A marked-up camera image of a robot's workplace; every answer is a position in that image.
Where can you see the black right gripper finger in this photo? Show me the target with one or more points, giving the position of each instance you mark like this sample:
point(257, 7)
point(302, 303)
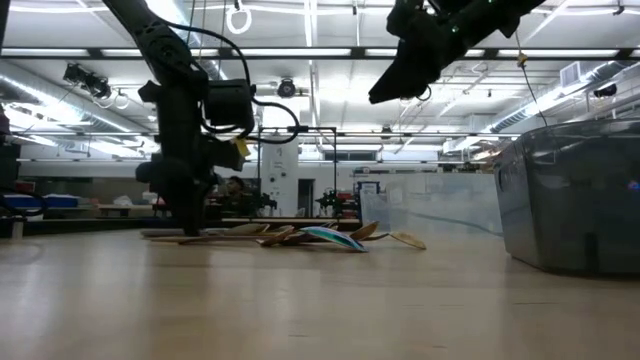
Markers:
point(397, 75)
point(430, 67)

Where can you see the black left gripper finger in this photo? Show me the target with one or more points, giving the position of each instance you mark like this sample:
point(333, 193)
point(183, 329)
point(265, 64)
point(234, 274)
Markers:
point(199, 212)
point(182, 212)

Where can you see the iridescent rainbow spoon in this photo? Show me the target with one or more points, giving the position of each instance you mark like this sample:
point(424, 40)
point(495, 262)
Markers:
point(335, 238)

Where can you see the dark grey plastic container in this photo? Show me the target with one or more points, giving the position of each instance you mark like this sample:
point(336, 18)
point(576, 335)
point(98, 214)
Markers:
point(570, 200)

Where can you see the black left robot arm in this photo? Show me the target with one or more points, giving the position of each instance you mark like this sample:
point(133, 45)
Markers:
point(150, 30)

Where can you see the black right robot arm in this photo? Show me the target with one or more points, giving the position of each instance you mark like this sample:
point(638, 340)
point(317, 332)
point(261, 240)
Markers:
point(500, 15)

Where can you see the person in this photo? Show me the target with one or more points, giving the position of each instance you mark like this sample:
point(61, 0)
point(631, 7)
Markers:
point(235, 187)

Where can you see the overhead LED light bar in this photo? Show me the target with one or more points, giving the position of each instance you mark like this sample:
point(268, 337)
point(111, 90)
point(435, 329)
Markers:
point(357, 52)

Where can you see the white pillar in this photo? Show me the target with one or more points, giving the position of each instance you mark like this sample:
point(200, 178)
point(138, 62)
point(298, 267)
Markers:
point(280, 170)

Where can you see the black ceiling-mounted device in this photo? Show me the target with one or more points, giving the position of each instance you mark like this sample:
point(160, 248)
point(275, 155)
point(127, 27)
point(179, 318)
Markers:
point(87, 80)

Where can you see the distant dark equipment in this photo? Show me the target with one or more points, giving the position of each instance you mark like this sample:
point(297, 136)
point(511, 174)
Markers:
point(330, 202)

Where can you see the clear plastic container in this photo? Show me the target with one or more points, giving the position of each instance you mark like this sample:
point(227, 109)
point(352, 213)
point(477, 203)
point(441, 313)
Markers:
point(440, 200)

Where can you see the blue storage bin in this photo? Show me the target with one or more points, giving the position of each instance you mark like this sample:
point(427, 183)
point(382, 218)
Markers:
point(45, 201)

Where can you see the small black ceiling speaker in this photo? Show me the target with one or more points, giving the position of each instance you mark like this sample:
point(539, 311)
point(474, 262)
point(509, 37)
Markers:
point(605, 91)

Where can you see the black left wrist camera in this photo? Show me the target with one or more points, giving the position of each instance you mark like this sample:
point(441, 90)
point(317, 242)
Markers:
point(230, 105)

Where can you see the black aluminium table frame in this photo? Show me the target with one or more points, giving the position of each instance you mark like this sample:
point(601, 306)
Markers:
point(100, 225)

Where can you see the round black ceiling camera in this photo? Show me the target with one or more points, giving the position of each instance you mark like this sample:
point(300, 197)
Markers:
point(286, 88)

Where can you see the distant black cage frame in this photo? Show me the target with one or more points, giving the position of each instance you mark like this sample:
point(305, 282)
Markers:
point(297, 129)

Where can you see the silver air duct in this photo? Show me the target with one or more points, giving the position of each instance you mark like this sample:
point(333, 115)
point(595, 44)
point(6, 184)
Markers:
point(550, 97)
point(50, 100)

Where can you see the white wall vent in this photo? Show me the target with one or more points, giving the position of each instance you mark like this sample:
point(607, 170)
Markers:
point(570, 75)

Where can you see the short white post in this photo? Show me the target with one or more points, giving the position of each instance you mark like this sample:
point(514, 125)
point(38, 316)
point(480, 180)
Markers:
point(17, 230)

